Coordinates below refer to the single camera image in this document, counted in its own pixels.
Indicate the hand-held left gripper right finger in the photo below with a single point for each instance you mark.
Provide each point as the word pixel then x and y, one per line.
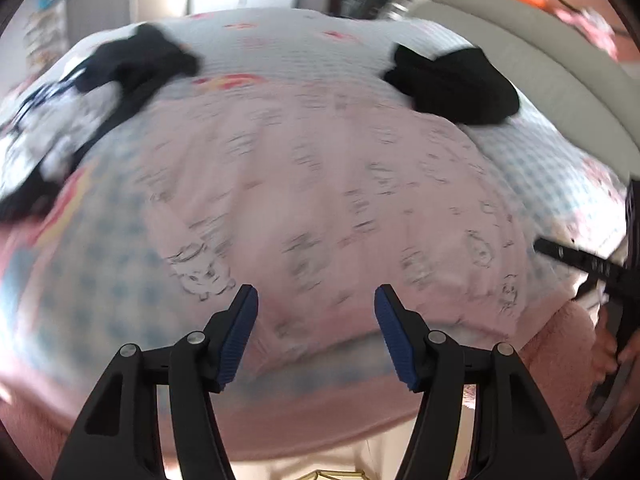
pixel 395 335

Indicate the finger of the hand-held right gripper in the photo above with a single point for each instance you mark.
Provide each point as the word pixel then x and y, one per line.
pixel 575 259

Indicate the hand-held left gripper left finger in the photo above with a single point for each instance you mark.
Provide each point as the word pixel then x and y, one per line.
pixel 237 330

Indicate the pink cartoon print pants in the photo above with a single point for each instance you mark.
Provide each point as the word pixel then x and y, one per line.
pixel 325 185

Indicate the person's right forearm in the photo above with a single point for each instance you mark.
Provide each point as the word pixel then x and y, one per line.
pixel 560 360

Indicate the person's right hand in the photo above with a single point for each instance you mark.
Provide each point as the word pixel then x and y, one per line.
pixel 606 345

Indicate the grey padded headboard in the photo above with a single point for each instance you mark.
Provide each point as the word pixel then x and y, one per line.
pixel 540 75

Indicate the folded black garment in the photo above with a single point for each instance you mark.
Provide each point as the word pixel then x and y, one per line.
pixel 455 87

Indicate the pink plush toy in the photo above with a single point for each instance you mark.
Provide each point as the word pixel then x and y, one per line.
pixel 587 27

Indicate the white patterned garment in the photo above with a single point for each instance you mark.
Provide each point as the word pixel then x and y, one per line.
pixel 45 125

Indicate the black hooded garment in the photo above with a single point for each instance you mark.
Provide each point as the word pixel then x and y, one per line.
pixel 140 60

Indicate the checked cartoon print blanket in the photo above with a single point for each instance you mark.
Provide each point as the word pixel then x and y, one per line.
pixel 280 45

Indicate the white shelf rack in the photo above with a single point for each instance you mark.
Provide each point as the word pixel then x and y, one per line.
pixel 45 30

